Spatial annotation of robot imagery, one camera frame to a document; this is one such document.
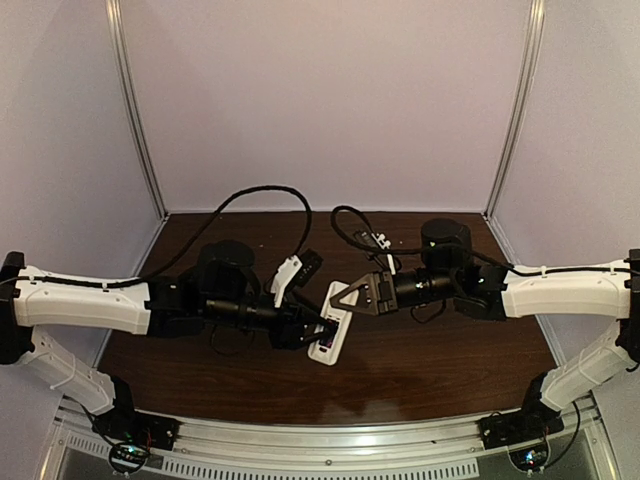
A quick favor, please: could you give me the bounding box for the white remote control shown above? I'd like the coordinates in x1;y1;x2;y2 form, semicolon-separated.
307;281;353;366

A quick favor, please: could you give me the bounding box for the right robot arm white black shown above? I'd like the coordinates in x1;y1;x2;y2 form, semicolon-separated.
330;218;639;419

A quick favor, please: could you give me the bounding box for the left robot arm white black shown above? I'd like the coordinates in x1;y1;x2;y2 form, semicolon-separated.
1;240;348;438

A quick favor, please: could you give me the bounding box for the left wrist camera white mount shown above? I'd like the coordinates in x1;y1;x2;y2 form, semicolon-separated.
270;249;323;308

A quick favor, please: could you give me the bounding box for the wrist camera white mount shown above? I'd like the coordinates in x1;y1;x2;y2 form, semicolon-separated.
270;249;323;308
353;230;402;275

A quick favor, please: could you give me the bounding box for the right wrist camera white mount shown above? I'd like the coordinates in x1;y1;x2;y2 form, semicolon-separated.
353;230;402;275

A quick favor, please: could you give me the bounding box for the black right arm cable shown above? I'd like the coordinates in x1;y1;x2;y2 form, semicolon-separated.
331;203;631;276

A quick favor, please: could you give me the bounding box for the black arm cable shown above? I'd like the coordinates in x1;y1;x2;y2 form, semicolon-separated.
331;203;631;276
0;185;314;296

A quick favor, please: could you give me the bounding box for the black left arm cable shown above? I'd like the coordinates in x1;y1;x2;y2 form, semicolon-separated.
0;185;314;296

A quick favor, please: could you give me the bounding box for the front aluminium rail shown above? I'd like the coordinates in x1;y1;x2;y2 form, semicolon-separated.
49;404;616;480

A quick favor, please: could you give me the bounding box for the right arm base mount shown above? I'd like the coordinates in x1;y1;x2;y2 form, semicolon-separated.
477;374;564;473

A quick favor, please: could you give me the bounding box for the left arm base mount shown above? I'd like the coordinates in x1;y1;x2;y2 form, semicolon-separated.
89;377;181;478

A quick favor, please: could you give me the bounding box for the right aluminium frame post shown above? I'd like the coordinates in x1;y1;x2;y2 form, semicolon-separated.
484;0;546;220

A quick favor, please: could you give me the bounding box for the aluminium frame post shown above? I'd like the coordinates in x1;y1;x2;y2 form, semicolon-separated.
105;0;169;220
484;0;546;220

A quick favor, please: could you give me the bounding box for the left aluminium frame post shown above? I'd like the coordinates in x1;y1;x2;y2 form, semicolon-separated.
105;0;169;220

